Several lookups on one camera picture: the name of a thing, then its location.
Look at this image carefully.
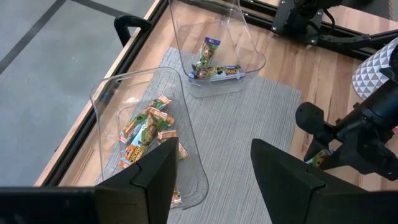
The potted succulent white pot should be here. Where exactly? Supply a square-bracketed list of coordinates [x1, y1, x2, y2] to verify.
[352, 36, 398, 101]

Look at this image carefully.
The clear plastic bin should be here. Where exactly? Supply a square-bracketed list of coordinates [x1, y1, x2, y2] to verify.
[167, 0, 267, 99]
[90, 67, 210, 215]

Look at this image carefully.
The blue chewy granola bar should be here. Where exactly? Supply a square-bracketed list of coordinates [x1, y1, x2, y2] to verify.
[306, 148, 335, 169]
[188, 64, 246, 83]
[192, 36, 222, 73]

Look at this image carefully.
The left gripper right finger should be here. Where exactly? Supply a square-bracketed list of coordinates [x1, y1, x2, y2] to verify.
[249, 138, 358, 224]

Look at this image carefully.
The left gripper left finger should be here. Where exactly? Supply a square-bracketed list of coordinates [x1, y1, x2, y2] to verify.
[95, 136, 180, 224]

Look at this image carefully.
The grey woven placemat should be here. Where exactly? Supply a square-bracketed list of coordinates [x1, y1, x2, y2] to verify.
[93, 46, 302, 224]

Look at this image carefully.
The black frame clamp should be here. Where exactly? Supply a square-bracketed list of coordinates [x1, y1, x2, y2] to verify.
[113, 14, 154, 48]

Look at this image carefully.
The black aluminium table frame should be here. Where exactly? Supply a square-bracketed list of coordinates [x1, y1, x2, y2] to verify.
[34, 0, 398, 187]

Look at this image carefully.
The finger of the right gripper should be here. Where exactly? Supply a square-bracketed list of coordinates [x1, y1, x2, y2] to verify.
[303, 136, 328, 162]
[320, 148, 356, 171]

